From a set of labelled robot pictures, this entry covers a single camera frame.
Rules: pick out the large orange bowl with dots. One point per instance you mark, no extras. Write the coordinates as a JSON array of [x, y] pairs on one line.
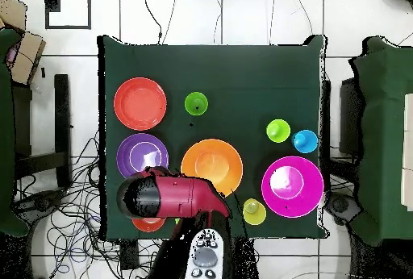
[[211, 163]]

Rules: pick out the purple bowl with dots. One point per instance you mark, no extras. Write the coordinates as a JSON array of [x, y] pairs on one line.
[[142, 153]]

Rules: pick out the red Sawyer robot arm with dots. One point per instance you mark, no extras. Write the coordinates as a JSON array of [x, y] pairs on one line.
[[180, 195]]

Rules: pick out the lime green cup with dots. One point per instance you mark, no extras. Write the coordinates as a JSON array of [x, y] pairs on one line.
[[278, 130]]

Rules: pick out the dark green tablecloth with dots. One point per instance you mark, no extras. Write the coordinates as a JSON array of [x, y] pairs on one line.
[[242, 75]]

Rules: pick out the wide red-orange bowl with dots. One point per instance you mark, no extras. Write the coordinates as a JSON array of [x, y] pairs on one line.
[[140, 104]]

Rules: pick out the yellow cup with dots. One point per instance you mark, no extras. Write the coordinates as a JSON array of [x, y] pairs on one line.
[[255, 211]]

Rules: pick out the large pink bowl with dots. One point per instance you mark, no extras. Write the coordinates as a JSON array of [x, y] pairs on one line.
[[292, 187]]

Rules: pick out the blue cup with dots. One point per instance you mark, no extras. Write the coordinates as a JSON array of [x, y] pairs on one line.
[[305, 141]]

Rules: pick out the small orange bowl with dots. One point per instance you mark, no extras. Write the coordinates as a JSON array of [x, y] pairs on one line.
[[148, 224]]

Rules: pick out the black power strip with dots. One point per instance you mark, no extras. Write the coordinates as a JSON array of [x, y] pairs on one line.
[[129, 254]]

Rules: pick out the black stand base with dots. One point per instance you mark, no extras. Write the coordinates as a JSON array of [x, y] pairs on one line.
[[340, 204], [42, 203]]

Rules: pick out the green cloth covered table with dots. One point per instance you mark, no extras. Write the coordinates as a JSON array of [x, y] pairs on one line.
[[384, 130], [5, 130]]

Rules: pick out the cardboard box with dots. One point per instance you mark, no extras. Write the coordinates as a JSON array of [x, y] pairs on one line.
[[27, 58], [11, 11]]

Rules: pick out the white box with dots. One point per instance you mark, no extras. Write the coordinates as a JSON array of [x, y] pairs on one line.
[[408, 150]]

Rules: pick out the black chair frame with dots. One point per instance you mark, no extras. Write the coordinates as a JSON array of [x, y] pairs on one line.
[[61, 124]]

